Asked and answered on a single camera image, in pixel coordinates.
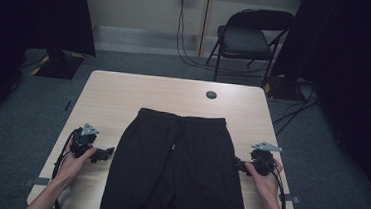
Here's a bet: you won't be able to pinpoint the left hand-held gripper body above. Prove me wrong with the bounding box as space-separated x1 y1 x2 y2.
68 121 101 161

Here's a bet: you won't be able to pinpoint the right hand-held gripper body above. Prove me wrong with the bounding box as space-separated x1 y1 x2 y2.
248 140 284 178

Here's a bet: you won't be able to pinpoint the black pants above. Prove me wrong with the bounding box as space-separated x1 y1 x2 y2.
98 103 256 209

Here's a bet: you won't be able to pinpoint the person's right hand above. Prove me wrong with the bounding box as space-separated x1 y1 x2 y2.
241 155 286 206

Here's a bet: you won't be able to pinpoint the person's left hand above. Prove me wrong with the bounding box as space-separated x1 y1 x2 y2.
54 144 98 187

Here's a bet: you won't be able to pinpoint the grey tape strip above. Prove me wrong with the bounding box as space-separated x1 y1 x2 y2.
23 175 51 189
282 193 302 206

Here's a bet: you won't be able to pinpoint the black stand base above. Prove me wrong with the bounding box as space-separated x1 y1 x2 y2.
34 47 86 81
263 74 308 102

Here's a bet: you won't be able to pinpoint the black folding chair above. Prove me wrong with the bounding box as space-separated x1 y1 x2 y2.
204 4 296 91

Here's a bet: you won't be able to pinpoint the dark curtain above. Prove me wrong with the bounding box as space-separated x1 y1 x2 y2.
0 0 101 145
260 0 371 209

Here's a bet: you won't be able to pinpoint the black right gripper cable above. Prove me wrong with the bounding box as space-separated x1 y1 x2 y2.
267 164 291 209

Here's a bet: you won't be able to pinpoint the black floor cables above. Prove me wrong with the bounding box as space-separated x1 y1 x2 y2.
270 79 322 141

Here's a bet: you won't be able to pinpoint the black wall socket cable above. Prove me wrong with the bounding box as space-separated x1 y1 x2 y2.
173 0 276 80

